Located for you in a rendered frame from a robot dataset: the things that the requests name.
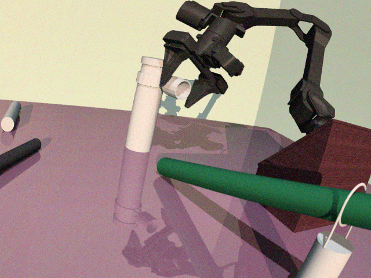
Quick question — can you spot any green cylindrical rail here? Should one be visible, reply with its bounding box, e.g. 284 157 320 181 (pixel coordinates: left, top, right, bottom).
157 158 371 230

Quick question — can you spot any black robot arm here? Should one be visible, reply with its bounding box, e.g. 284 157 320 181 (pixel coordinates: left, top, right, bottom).
176 1 335 135

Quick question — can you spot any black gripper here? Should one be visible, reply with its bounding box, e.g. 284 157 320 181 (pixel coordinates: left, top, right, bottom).
160 30 228 108

